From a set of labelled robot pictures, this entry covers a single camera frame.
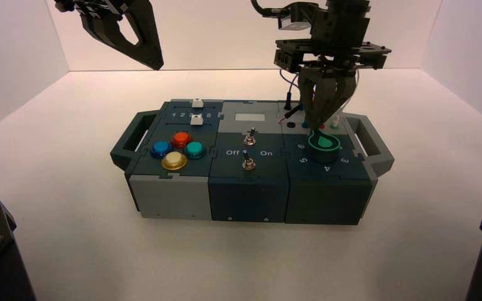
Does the small grey display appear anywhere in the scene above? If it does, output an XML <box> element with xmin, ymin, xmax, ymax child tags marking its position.
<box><xmin>235</xmin><ymin>112</ymin><xmax>266</xmax><ymax>122</ymax></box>

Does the blue round push button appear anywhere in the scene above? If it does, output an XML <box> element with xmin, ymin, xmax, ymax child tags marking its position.
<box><xmin>149</xmin><ymin>141</ymin><xmax>174</xmax><ymax>159</ymax></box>

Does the black camera cable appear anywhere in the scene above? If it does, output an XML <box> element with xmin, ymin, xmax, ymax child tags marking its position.
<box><xmin>251</xmin><ymin>0</ymin><xmax>294</xmax><ymax>18</ymax></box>

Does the teal rotary knob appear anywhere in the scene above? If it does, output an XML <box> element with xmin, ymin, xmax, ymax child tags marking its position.
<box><xmin>307</xmin><ymin>129</ymin><xmax>343</xmax><ymax>164</ymax></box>

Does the yellow round push button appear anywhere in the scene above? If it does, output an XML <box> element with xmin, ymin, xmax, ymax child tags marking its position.
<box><xmin>161</xmin><ymin>151</ymin><xmax>188</xmax><ymax>172</ymax></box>

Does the blue jumper cable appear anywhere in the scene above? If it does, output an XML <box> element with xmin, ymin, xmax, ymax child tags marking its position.
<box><xmin>279</xmin><ymin>68</ymin><xmax>312</xmax><ymax>129</ymax></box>

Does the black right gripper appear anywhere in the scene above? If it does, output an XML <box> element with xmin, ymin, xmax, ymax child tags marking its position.
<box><xmin>273</xmin><ymin>8</ymin><xmax>392</xmax><ymax>130</ymax></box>

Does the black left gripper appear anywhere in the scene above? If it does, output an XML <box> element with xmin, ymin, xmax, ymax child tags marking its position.
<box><xmin>56</xmin><ymin>0</ymin><xmax>165</xmax><ymax>71</ymax></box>

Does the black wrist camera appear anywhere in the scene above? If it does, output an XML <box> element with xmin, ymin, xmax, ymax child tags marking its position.
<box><xmin>277</xmin><ymin>3</ymin><xmax>321</xmax><ymax>32</ymax></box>

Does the orange round push button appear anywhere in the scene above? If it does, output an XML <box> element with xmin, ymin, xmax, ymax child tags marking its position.
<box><xmin>170</xmin><ymin>132</ymin><xmax>193</xmax><ymax>149</ymax></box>

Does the dark box carry handle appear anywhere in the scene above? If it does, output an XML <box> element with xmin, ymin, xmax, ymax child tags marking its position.
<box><xmin>344</xmin><ymin>113</ymin><xmax>395</xmax><ymax>177</ymax></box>
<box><xmin>110</xmin><ymin>110</ymin><xmax>159</xmax><ymax>171</ymax></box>

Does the dark teal grey task box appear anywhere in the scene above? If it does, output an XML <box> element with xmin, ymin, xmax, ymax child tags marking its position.
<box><xmin>110</xmin><ymin>98</ymin><xmax>395</xmax><ymax>226</ymax></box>

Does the teal round push button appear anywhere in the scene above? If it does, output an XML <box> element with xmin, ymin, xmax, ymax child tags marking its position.
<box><xmin>183</xmin><ymin>141</ymin><xmax>207</xmax><ymax>161</ymax></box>

